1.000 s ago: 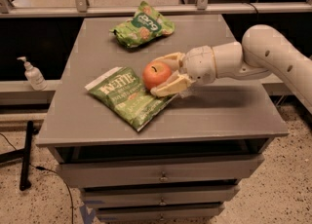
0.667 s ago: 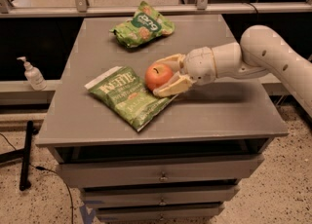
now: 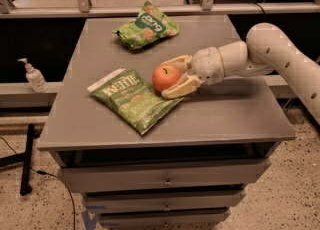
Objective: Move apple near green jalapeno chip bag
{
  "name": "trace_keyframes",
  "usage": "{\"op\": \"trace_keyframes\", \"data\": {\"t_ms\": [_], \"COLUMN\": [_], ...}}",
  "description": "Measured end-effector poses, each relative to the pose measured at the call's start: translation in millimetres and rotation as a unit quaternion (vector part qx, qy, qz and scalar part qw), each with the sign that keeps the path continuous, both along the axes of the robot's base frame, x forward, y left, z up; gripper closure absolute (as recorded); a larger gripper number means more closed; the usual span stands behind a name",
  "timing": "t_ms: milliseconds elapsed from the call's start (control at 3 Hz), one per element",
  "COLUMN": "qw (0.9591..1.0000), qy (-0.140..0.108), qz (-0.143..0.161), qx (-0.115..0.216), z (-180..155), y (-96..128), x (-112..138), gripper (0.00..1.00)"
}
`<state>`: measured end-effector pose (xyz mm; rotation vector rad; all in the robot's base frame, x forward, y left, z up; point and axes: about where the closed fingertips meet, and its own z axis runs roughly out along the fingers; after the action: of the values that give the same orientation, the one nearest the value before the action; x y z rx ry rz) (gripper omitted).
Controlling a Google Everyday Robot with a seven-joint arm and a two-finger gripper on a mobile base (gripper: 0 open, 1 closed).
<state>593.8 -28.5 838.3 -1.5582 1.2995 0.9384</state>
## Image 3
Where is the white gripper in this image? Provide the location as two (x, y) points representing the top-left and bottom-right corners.
(161, 47), (224, 99)

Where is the red apple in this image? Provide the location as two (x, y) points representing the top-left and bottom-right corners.
(152, 64), (181, 93)

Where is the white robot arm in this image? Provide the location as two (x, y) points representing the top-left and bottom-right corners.
(161, 23), (320, 124)

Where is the green snack bag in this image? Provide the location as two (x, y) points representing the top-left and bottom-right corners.
(114, 1), (180, 49)

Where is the green Kettle jalapeno chip bag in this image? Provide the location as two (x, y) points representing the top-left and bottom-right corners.
(87, 69), (181, 135)

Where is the grey drawer cabinet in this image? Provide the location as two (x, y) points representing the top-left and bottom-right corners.
(36, 14), (297, 230)

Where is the top grey drawer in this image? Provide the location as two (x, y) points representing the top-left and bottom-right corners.
(58, 158), (271, 193)

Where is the grey drawer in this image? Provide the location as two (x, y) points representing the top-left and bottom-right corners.
(98, 209), (230, 229)
(58, 158), (271, 193)
(83, 190), (246, 214)

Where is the middle grey drawer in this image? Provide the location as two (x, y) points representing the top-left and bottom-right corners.
(83, 190), (246, 214)

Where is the bottom grey drawer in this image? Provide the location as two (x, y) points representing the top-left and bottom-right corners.
(98, 209), (230, 229)

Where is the white pump sanitizer bottle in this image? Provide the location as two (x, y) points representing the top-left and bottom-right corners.
(19, 58), (48, 93)

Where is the black metal stand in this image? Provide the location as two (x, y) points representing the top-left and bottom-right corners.
(0, 124), (36, 196)

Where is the black floor cable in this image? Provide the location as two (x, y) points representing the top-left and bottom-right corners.
(0, 136), (77, 230)

